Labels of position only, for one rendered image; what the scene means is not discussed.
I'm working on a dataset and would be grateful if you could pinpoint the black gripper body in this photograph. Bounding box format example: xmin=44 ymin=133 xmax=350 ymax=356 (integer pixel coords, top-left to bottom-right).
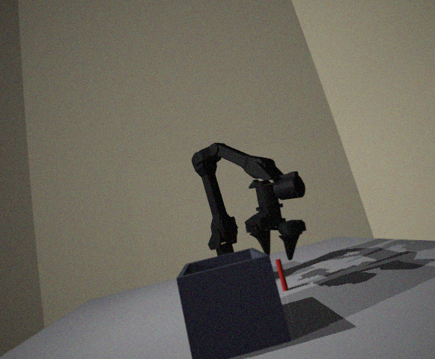
xmin=258 ymin=200 xmax=306 ymax=236

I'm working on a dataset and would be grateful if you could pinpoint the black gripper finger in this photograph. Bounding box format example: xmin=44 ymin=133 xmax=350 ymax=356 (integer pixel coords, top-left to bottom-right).
xmin=279 ymin=232 xmax=302 ymax=260
xmin=250 ymin=230 xmax=270 ymax=256

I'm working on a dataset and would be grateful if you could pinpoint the red peg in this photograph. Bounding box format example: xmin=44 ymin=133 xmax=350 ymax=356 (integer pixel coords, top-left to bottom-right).
xmin=276 ymin=259 xmax=288 ymax=292

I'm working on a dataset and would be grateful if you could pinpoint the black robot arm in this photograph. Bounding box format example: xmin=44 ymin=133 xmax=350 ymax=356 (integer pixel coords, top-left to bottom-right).
xmin=192 ymin=143 xmax=305 ymax=256

